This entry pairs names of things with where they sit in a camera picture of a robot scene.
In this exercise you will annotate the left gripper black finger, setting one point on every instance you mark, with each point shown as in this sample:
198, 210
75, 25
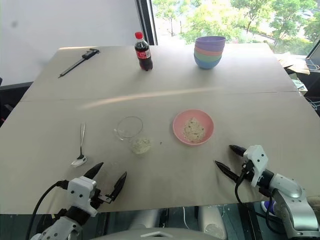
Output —
119, 185
93, 171

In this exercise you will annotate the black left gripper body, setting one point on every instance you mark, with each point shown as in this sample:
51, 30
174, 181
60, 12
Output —
96, 198

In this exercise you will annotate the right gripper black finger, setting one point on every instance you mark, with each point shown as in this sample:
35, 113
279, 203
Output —
230, 172
238, 150

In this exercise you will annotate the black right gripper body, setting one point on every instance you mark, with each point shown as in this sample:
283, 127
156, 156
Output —
247, 171

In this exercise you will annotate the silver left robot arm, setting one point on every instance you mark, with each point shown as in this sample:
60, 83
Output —
58, 226

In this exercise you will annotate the clear glass bowl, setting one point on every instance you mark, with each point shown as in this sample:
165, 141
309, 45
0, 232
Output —
120, 135

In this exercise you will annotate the pink bowl with oats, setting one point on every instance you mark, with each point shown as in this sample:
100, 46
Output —
178, 130

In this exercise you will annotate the silver metal spoon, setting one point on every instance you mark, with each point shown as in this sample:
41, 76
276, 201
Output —
80, 160

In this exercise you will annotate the blue and white shoe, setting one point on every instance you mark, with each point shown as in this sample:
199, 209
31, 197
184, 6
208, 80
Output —
268, 207

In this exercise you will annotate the grey rounded shape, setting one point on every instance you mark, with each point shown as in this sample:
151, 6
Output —
213, 222

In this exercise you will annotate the blue stacked bowl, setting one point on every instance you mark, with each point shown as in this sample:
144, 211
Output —
206, 63

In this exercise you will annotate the green stacked bowl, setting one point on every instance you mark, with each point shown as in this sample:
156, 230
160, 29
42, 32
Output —
203, 56

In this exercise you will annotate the brown cardboard sheets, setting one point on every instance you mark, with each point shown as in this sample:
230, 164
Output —
292, 62

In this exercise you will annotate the pink stacked bowl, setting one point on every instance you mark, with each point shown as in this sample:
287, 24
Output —
202, 51

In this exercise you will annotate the large purple bowl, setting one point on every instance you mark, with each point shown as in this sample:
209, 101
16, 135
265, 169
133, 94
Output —
210, 42

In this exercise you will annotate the black digital caliper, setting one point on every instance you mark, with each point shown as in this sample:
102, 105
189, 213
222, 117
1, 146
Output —
82, 58

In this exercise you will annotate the cola bottle with red cap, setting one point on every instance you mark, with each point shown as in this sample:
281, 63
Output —
143, 55

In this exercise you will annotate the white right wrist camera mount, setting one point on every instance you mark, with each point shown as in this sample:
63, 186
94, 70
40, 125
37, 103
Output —
257, 160

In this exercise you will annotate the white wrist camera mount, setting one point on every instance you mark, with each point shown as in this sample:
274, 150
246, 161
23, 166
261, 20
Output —
257, 160
80, 191

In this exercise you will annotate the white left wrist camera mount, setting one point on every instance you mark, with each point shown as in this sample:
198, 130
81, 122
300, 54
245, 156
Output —
80, 191

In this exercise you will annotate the black window frame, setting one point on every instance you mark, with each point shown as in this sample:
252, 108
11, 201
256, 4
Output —
147, 20

